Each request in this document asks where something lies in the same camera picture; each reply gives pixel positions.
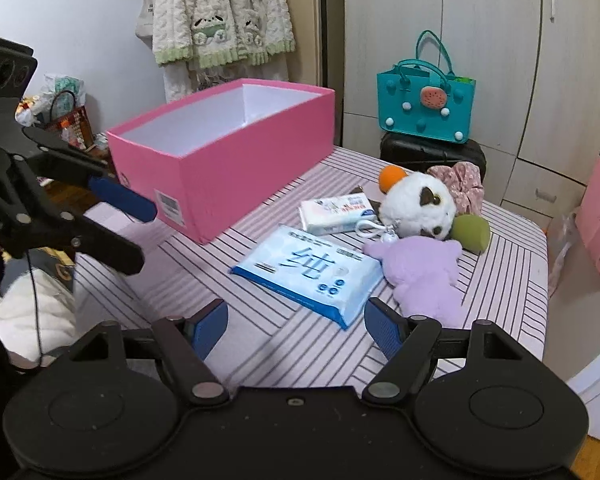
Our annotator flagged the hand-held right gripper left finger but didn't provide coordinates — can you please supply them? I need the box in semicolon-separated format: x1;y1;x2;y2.
55;298;229;407

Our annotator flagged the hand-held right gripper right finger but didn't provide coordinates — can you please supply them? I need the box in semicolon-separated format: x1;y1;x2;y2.
362;297;536;403

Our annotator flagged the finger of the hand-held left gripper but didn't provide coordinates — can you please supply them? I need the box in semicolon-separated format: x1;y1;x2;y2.
0;141;146;276
22;127;158;223

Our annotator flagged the purple plush toy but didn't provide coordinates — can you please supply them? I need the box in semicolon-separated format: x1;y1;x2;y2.
362;236;468;328

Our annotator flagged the large blue tissue pack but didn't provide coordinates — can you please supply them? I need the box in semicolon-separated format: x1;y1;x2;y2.
230;224;385;331

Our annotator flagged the pink cardboard box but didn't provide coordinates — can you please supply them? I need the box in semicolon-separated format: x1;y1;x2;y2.
106;78;337;246

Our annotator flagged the small white tissue pack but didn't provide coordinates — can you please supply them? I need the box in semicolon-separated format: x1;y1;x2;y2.
299;192;381;236

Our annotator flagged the white plush duck keychain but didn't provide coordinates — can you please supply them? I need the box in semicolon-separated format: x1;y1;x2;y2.
355;165;492;256

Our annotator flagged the pink floral scrunchie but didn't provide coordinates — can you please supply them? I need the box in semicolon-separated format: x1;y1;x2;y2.
426;161;483;217

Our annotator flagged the pink striped tablecloth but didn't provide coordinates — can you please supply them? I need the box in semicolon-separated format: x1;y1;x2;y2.
72;146;551;391

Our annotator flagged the white printed plastic bag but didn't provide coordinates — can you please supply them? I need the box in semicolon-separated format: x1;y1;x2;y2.
42;74;86;106

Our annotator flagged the brown wicker basket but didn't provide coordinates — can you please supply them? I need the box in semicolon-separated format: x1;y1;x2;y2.
47;91;96;150

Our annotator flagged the white quilted cloth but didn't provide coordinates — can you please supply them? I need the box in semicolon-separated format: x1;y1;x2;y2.
0;265;76;366

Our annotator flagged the canvas tote bag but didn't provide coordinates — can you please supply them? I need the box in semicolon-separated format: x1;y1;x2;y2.
135;0;163;41

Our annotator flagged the black suitcase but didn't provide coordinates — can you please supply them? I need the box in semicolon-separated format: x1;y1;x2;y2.
380;132;487;183

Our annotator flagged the clear plastic bag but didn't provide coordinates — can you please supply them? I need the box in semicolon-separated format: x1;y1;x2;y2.
547;210;581;296

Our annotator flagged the cream fleece pajamas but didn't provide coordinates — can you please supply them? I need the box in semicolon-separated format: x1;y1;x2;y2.
152;0;297;103

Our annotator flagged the teal felt handbag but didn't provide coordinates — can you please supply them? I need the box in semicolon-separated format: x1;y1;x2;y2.
377;30;476;143

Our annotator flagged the beige wardrobe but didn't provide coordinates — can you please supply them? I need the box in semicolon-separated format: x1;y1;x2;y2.
342;0;600;221

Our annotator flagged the thin black cable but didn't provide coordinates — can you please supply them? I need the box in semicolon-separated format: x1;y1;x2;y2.
27;252;48;363

